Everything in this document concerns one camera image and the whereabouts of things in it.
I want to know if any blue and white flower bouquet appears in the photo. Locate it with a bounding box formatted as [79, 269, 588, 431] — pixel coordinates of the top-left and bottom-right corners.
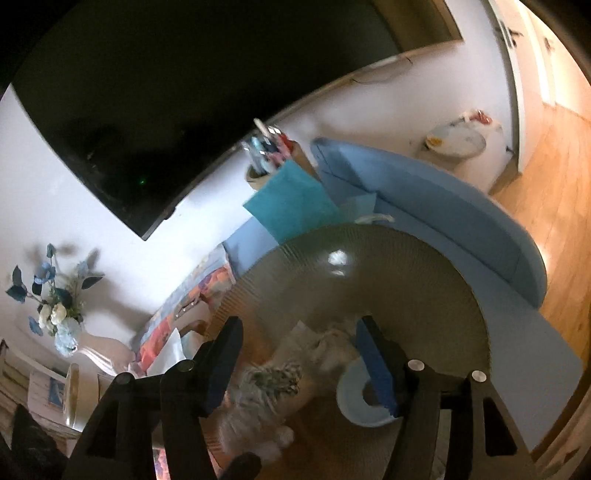
[6, 243, 105, 356]

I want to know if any stack of books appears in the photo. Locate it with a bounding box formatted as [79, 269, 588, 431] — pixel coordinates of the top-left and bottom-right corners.
[0, 340, 71, 435]

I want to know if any dark cloth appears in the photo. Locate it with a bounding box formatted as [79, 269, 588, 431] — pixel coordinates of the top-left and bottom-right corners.
[8, 403, 71, 480]

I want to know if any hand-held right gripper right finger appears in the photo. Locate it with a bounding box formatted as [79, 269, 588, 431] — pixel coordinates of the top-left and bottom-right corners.
[355, 316, 539, 480]

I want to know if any blue sofa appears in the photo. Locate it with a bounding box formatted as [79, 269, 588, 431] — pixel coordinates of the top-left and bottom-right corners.
[223, 137, 583, 454]

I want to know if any white carved furniture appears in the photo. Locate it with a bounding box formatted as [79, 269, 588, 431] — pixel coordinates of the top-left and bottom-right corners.
[64, 335, 136, 431]

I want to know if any floral printed blanket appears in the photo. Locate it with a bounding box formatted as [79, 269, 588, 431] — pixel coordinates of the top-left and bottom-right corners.
[129, 249, 237, 376]

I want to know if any round white side table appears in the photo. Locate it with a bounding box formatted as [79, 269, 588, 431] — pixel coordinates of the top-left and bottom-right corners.
[421, 120, 488, 158]

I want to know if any light blue ring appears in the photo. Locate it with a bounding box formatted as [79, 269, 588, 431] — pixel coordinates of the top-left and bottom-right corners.
[335, 357, 403, 428]

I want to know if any wooden frame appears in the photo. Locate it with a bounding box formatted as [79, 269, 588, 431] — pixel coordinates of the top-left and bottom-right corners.
[373, 0, 464, 44]

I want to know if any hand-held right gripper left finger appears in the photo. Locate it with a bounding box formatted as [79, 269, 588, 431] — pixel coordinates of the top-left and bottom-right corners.
[62, 316, 245, 480]

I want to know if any round ribbed glass table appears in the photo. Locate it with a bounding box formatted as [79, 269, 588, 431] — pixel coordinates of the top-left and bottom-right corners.
[205, 223, 493, 480]

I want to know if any white door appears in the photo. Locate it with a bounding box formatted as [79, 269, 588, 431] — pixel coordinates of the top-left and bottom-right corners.
[482, 0, 557, 172]

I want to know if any translucent blue bag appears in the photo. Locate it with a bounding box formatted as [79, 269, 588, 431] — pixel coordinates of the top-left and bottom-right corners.
[339, 194, 396, 227]

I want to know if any black flat television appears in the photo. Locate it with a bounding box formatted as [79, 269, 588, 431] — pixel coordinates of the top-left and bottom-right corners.
[11, 0, 403, 241]

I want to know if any white plastic bag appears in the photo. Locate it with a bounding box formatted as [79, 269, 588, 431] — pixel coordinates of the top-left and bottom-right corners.
[150, 327, 188, 372]

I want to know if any cream fluffy plush toy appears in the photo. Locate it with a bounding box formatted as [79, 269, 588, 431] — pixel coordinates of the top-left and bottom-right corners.
[216, 323, 362, 464]

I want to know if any cup of pens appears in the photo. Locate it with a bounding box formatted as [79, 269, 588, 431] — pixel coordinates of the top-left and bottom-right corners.
[243, 119, 296, 191]

